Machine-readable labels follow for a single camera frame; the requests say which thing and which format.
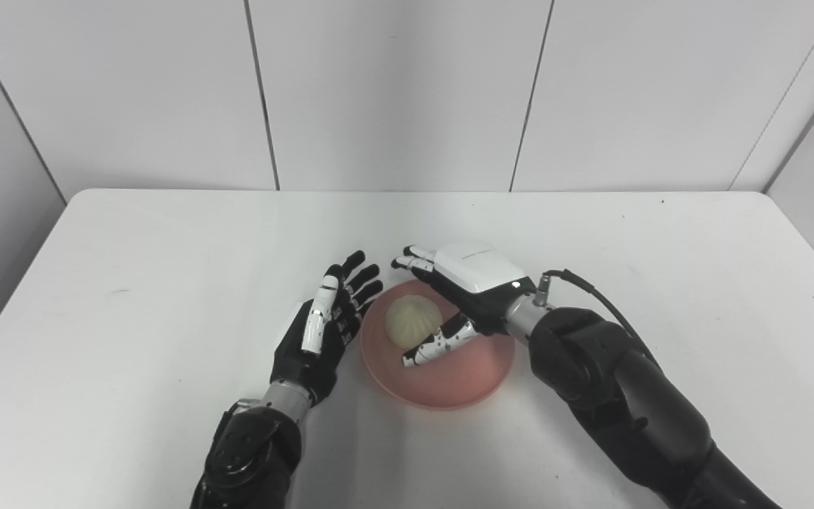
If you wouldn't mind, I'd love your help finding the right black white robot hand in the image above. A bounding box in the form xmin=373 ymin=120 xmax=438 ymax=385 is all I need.
xmin=391 ymin=242 xmax=529 ymax=370

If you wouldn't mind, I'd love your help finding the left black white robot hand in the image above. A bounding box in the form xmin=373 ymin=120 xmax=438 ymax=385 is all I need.
xmin=269 ymin=250 xmax=384 ymax=407

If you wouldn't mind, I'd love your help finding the white steamed bun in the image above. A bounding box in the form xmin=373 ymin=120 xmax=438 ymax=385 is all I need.
xmin=385 ymin=296 xmax=443 ymax=349

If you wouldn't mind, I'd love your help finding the pink round plate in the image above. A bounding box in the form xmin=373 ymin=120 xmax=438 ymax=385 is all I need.
xmin=360 ymin=279 xmax=516 ymax=411

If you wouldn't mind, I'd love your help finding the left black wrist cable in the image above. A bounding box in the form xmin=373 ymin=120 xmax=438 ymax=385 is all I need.
xmin=227 ymin=399 xmax=259 ymax=425

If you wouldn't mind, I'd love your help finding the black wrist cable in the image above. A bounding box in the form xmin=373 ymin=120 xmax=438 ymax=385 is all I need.
xmin=534 ymin=269 xmax=659 ymax=365
xmin=227 ymin=399 xmax=259 ymax=425

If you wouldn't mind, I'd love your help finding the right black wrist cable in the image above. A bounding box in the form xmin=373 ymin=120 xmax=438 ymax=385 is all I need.
xmin=534 ymin=269 xmax=659 ymax=365

